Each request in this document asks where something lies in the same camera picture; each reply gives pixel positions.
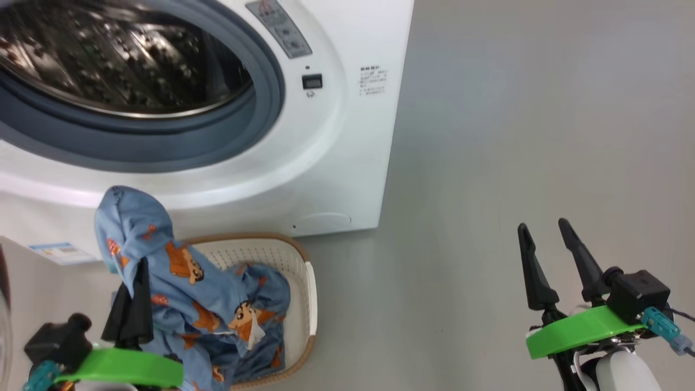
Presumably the teal right camera connector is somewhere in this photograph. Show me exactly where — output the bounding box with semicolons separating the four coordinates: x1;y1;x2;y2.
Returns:
642;307;693;356

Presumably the blue cartoon-print pajama garment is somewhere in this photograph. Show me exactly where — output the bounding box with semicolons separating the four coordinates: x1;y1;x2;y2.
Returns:
94;185;292;391

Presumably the thin black right camera cable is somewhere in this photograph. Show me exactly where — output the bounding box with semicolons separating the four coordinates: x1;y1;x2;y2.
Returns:
671;307;695;359

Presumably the blue energy label sticker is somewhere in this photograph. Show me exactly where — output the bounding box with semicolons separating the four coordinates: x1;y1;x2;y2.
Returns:
28;242;98;266

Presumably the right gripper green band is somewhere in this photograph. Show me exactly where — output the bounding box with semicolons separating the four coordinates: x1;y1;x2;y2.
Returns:
517;218;648;360

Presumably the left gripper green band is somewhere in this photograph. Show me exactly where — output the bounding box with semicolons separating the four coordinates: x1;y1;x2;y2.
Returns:
54;258;184;389

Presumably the round white filter cover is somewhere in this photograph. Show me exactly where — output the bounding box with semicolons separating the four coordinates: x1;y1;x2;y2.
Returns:
296;212;352;235

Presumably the grey warning sticker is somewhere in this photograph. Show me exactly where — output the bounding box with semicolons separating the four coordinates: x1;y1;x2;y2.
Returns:
245;0;313;59

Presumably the white front-load washing machine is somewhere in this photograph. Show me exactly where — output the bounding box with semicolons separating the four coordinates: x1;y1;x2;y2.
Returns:
0;0;415;261

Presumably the steel washing drum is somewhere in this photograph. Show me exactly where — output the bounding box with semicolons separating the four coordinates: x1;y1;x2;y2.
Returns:
0;0;255;119

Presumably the teal camera connector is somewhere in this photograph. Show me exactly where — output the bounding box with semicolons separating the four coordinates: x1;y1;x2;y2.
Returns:
642;307;693;356
23;360;61;391

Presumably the cream perforated laundry basket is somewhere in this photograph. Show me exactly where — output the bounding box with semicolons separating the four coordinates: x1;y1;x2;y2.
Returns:
179;233;318;390

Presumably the teal left camera connector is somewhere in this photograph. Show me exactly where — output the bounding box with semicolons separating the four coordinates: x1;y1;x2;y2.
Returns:
23;360;61;391

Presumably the grey rubber door seal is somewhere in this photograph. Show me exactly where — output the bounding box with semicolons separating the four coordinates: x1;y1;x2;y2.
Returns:
0;0;286;174

